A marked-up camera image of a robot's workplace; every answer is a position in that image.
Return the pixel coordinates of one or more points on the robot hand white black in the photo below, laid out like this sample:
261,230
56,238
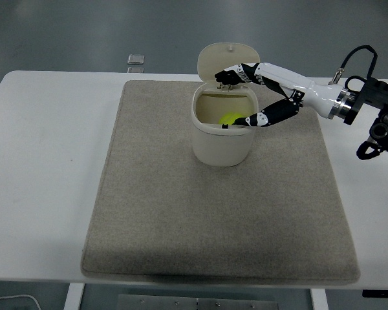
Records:
317,95

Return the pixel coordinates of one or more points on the yellow-green tennis ball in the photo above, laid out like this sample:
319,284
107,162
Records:
228,118

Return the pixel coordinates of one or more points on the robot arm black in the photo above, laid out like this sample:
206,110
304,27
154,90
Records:
378,93

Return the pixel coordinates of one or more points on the cream bin with hinged lid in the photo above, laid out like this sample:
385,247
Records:
221,145

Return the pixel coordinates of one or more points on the beige grey felt mat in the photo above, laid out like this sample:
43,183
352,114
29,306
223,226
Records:
213,219

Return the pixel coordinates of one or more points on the small metal floor plate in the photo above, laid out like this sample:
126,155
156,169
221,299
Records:
135,69
136,59

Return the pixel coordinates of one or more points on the white table leg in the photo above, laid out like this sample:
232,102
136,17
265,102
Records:
318,300
73,297

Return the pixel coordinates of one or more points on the black table control panel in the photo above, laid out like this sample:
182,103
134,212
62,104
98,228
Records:
381,293

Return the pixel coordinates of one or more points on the grey metal plate with screws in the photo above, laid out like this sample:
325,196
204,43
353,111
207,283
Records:
155,303
239,305

